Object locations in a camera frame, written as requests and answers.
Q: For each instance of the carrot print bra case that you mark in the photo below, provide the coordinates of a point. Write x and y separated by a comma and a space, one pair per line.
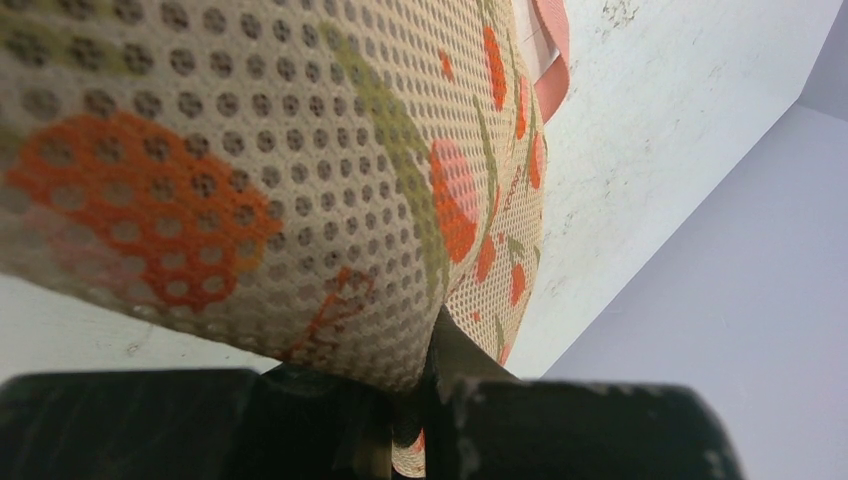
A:
311, 181

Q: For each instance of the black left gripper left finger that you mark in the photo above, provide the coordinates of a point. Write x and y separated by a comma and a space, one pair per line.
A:
287, 423

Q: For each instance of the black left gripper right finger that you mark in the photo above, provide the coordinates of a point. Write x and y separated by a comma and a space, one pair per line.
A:
481, 422

